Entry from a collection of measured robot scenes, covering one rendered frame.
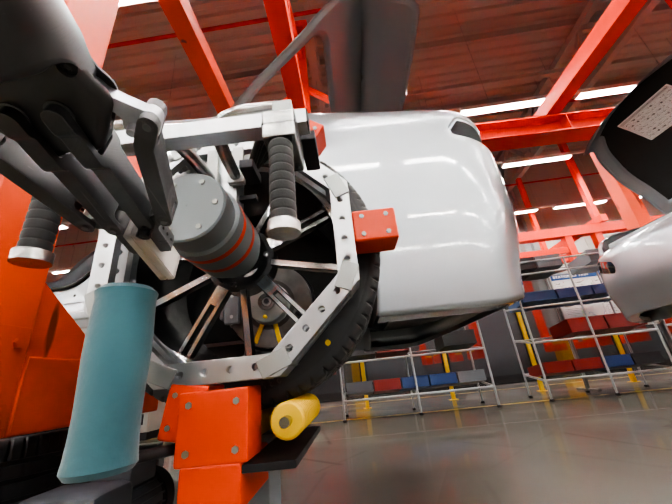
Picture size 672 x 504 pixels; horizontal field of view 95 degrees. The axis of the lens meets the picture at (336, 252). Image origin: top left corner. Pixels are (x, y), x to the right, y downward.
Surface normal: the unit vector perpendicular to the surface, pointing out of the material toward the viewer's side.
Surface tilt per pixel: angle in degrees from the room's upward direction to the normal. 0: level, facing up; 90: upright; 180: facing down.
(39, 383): 90
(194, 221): 90
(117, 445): 88
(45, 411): 90
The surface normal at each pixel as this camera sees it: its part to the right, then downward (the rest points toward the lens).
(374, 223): -0.06, -0.36
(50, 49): 0.93, 0.29
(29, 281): 0.99, -0.11
